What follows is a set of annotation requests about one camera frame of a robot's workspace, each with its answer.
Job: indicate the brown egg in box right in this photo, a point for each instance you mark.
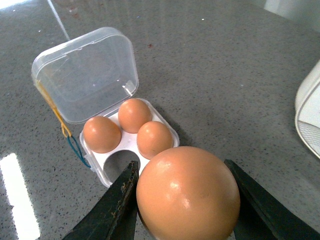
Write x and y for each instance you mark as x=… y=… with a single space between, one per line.
x=153 y=138

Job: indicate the brown top egg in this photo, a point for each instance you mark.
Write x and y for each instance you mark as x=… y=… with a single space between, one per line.
x=187 y=193

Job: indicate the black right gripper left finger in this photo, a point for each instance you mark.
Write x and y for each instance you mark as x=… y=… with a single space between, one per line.
x=114 y=216

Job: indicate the blue rubber band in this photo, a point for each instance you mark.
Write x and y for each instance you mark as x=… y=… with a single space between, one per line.
x=77 y=150

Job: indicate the yellow rubber band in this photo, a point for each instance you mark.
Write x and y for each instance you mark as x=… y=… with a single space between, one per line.
x=65 y=130

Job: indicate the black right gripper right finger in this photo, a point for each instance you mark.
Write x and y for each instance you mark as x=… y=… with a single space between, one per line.
x=262 y=216

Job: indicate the brown egg in box back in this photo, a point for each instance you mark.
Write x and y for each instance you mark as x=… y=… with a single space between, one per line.
x=133 y=114

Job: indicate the brown egg in box left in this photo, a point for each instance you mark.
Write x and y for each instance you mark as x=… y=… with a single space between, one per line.
x=101 y=134

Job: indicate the cream Joyoung blender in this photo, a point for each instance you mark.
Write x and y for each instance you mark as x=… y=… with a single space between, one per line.
x=307 y=110

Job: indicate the brown egg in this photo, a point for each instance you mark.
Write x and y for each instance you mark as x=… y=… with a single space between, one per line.
x=101 y=134
x=133 y=114
x=153 y=138
x=187 y=193

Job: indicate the clear plastic egg box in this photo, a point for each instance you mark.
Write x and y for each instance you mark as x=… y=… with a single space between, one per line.
x=92 y=75

